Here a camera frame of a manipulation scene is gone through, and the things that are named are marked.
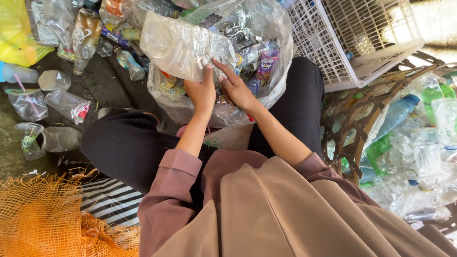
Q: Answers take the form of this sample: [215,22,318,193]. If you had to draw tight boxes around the person's right hand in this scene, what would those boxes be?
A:
[212,58,259,115]

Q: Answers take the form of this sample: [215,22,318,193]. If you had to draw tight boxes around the person's left hand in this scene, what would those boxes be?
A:
[183,64,217,116]

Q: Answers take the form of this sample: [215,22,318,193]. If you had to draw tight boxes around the large crushed clear plastic bottle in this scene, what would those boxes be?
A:
[139,11,238,83]

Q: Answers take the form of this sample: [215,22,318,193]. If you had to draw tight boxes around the purple labelled plastic bottle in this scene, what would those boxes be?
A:
[255,49,280,81]

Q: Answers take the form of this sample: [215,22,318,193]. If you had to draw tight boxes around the silver labelled plastic bottle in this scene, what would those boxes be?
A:
[237,38,279,69]

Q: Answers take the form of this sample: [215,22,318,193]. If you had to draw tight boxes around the cardboard piece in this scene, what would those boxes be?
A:
[203,123,255,151]

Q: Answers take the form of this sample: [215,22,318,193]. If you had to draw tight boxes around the clear plastic bag of waste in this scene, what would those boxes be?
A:
[147,0,294,128]

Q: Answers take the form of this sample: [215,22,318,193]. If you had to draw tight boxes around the small blue labelled bottle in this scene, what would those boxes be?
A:
[114,46,146,81]

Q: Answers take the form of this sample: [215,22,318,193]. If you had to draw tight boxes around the person's black trousers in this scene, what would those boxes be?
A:
[79,56,325,211]

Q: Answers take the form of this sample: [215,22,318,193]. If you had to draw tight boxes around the brown woven rattan basket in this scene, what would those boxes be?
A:
[320,64,457,187]

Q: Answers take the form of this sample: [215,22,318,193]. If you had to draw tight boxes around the white plastic lattice crate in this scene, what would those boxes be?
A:
[285,0,426,93]

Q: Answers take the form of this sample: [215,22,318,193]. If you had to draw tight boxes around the person's brown top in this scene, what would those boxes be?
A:
[137,148,457,257]

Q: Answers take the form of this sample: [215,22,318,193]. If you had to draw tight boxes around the brown labelled plastic bottle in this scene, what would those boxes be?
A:
[72,9,103,76]

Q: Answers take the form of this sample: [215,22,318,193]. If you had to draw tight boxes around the clear cup with red label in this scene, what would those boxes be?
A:
[44,89,91,126]

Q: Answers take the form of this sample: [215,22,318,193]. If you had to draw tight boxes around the black white striped mat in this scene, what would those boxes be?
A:
[80,177,144,228]

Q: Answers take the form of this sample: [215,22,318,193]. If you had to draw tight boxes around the squashed clear plastic cup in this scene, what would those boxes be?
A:
[41,126,83,153]

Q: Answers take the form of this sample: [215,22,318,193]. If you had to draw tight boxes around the crushed clear plastic cup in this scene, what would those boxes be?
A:
[38,70,72,92]

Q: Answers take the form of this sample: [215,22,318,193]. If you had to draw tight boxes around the light blue plastic bottle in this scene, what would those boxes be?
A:
[373,94,421,142]

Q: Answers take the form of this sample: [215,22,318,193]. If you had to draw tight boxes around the pile of mixed plastic packaging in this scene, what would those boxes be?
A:
[24,0,181,62]

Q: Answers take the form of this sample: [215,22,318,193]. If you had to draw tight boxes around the clear cup with pink straw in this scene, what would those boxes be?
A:
[5,74,49,122]

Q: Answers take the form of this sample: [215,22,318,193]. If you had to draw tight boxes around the clear cup with green print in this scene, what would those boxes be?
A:
[15,122,46,161]

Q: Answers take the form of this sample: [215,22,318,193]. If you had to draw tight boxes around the yellow plastic bag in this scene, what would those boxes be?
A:
[0,0,55,68]

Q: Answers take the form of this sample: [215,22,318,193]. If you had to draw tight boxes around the heap of clear plastic bottles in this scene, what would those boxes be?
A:
[323,71,457,225]

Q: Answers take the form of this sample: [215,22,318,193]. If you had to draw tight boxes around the orange mesh sack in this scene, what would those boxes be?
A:
[0,167,140,257]

